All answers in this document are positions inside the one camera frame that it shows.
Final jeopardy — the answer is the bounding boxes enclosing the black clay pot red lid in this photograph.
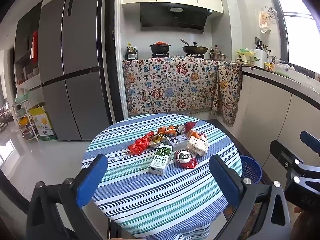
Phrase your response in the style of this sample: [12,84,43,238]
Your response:
[149,41,172,54]

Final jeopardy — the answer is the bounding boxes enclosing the crushed red can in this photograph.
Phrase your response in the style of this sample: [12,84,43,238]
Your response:
[175,149,198,169]

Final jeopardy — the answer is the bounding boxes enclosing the red plastic bag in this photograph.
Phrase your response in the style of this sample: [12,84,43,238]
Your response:
[128,131,157,155]

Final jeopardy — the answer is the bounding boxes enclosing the green yellow appliance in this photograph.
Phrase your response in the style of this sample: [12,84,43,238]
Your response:
[236,49,257,63]

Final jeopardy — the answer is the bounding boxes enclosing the white rack with bowls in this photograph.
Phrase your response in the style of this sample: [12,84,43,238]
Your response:
[11,90,40,143]

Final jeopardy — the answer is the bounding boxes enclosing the wall shelf unit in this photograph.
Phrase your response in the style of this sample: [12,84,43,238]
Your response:
[14,1,43,85]

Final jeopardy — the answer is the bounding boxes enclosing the small printed blanket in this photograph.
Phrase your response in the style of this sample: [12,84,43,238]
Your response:
[211,60,243,127]

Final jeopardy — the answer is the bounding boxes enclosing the hanging printed cloth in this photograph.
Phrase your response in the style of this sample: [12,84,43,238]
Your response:
[259,9,272,33]

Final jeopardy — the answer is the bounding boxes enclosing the white paper box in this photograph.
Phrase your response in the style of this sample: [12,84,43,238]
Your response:
[186,136,209,157]

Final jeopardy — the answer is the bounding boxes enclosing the black range hood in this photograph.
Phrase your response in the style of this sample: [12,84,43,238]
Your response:
[139,2,213,33]

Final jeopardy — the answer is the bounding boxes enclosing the condiment bottles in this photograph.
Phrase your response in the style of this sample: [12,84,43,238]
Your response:
[125,42,139,61]

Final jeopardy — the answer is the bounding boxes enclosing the gas stove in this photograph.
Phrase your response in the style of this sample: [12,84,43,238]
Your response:
[151,52,204,58]

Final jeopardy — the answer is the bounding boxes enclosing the orange white packet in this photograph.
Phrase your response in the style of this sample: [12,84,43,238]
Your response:
[189,129,208,140]

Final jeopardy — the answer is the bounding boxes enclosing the black wok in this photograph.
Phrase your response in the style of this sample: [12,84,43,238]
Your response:
[180,39,209,55]

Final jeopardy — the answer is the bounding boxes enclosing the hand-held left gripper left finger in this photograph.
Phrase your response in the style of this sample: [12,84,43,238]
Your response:
[26,154,108,240]

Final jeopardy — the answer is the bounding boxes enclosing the white knife holder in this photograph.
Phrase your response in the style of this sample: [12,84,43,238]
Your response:
[253,37,268,68]

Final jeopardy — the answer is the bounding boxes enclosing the striped tablecloth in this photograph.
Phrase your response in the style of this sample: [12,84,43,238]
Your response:
[81,114,247,238]

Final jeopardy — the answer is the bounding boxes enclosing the kitchen counter cabinet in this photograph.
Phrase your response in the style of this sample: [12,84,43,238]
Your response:
[240,66,320,180]

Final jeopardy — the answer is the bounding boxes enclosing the green white milk carton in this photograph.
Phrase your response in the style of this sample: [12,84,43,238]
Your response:
[149,144,173,177]

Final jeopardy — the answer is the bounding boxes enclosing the grey refrigerator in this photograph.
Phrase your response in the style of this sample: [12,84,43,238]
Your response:
[37,0,110,142]

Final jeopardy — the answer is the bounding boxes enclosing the large printed blanket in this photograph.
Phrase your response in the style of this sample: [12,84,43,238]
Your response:
[122,56,220,118]

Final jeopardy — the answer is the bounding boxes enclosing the steel pot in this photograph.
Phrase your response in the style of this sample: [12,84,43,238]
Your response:
[209,50,229,61]

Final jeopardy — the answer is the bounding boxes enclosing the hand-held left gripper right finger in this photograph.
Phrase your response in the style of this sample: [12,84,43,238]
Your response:
[209,154,292,240]

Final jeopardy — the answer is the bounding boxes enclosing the purple cartoon box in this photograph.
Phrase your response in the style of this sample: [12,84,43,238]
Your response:
[165,134,190,150]

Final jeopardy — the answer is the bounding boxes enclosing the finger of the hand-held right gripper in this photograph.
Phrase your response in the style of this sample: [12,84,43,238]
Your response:
[300,131,320,153]
[269,140,304,180]

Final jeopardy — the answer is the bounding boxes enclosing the yellow cardboard box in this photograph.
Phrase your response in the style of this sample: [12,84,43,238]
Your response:
[29,106,58,140]

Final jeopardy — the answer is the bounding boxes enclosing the person's right hand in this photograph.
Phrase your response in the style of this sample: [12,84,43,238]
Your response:
[294,205,320,240]

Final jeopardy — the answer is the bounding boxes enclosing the hanging wire strainer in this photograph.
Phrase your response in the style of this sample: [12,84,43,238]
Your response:
[265,6,278,22]

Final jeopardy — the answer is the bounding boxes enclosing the window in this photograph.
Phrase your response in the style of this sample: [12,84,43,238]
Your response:
[271,0,320,74]

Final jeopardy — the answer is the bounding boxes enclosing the blue plastic basket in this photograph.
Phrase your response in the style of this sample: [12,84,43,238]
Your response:
[239,155,263,184]

